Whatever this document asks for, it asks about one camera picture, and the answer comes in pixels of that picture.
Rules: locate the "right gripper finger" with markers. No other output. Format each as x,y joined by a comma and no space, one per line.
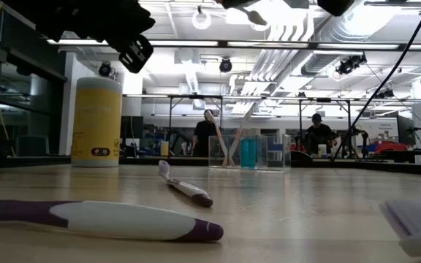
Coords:
258,18

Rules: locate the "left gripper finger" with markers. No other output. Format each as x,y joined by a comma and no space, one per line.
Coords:
137,55

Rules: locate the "orange white toothbrush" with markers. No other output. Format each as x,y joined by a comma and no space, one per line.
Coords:
218,137
240,134

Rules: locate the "blue mouthwash bottle white cap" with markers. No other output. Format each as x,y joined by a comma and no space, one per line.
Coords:
245,153

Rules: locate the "purple white toothbrush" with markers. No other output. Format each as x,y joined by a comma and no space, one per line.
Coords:
192,191
415,223

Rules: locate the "blue toothbrush bottom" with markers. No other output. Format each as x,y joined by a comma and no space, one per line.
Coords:
123,221

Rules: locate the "black ceiling spotlight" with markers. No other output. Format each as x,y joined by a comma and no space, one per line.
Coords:
349,64
226,65
104,68

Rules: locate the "black rig beam with lights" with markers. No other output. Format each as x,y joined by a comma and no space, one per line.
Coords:
232,44

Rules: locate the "yellow white wipes canister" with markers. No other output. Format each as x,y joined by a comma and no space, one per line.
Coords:
97,120

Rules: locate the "yellow background bottle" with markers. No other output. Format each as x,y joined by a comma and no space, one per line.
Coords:
164,149

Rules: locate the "person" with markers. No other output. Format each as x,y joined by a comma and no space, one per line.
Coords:
318,137
205,137

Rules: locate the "clear acrylic organizer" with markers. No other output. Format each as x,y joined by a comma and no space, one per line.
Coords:
280,153

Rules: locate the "dark desk monitor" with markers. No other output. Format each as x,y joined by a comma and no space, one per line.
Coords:
406,129

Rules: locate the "red background object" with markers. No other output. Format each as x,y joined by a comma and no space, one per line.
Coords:
391,148

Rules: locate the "silver ventilation duct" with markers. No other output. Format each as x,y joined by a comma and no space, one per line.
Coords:
342,33

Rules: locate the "black background rig frame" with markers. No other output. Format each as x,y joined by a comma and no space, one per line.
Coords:
170,124
300,124

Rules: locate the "black aluminium table frame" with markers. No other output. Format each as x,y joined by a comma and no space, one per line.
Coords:
31,160

